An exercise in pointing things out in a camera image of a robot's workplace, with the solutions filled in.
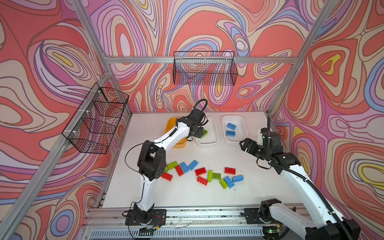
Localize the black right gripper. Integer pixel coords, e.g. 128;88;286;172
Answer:
239;137;271;161

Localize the green lego brick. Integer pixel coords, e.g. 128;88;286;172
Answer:
212;173;221;180
201;130;208;138
208;170;213;183
166;161;179;171
220;179;229;189

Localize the blue lego brick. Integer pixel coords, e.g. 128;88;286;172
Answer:
188;160;199;171
180;162;190;174
227;123;237;131
224;176;235;189
232;175;244;183
226;131;236;137

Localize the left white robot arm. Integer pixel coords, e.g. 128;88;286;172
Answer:
126;108;208;226

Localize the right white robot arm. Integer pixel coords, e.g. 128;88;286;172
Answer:
240;128;361;240

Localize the right white plastic bin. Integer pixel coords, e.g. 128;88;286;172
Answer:
222;115;249;144

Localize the white plastic bin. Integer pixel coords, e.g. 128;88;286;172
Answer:
222;115;249;144
195;117;220;147

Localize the yellow plastic bin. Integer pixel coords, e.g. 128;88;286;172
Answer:
165;117;187;149

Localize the middle white plastic bin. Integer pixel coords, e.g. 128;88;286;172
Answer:
195;117;220;147

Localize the red lego brick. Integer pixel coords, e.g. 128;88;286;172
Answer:
224;167;236;175
197;176;209;186
195;168;207;176
175;165;185;177
161;173;173;182

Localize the back black wire basket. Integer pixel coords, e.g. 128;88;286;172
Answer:
173;50;238;86

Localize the black wire basket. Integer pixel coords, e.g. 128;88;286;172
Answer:
62;83;129;155
173;50;238;86

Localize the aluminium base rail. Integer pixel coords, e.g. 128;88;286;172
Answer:
80;205;331;240

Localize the left black wire basket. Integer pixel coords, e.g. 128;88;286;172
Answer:
62;83;129;155

